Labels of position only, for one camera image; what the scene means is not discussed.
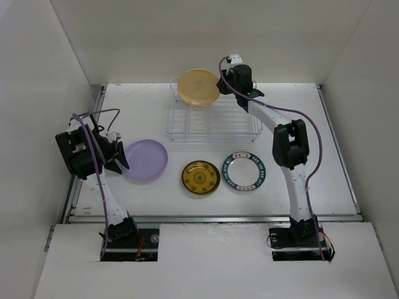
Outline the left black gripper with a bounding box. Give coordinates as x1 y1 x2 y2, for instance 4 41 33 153
92 130 128 174

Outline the tan plate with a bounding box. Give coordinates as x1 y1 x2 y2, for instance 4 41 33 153
177 69 220 107

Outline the purple plate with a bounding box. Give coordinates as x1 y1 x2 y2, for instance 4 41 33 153
123 139 168 182

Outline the white wire dish rack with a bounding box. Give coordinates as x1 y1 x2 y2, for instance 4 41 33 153
166 79 262 143

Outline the white blue rimmed plate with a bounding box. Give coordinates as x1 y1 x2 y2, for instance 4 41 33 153
221 151 266 192

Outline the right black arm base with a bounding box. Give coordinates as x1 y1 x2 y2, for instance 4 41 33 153
267 227 336 262

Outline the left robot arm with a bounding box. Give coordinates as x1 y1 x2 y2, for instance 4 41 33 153
55 118 141 247

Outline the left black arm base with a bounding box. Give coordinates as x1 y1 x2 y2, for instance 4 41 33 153
100 227 160 262

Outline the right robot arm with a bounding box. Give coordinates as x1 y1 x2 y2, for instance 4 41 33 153
216 64 322 247

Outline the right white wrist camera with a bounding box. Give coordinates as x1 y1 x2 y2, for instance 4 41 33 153
226 54 243 67

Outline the metal table edge rail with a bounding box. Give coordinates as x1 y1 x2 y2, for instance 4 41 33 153
63 214 364 224

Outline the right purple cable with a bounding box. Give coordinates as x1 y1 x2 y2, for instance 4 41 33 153
218 55 327 261

